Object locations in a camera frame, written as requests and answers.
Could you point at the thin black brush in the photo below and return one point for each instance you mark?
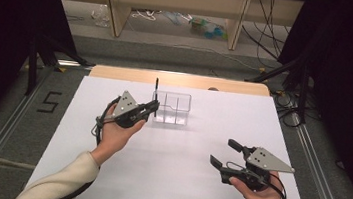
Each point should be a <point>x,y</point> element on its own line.
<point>156,88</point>

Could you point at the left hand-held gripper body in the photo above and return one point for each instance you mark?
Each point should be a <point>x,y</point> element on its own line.
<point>126,107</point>

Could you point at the white table sheet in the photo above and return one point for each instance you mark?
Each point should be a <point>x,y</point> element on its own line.
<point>173,166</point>

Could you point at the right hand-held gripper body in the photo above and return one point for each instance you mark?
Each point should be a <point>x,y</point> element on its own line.
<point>264,163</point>

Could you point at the wooden table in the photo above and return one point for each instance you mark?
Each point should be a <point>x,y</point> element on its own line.
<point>180,80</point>

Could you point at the black curtain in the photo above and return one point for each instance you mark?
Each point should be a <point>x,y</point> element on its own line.
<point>351,82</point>
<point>1,26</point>

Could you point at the clear plastic compartment container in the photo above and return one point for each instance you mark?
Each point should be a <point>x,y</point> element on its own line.
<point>173,107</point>

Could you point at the black metal stand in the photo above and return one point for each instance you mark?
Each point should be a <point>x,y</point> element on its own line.
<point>303,94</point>
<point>32,63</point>

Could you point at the clear plastic bag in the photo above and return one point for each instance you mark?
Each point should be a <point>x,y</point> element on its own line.
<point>101,15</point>

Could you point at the person's left hand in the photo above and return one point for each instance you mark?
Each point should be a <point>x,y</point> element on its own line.
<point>113,139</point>

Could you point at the colourful plastic packet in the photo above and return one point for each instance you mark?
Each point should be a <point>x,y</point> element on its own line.
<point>207,28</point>

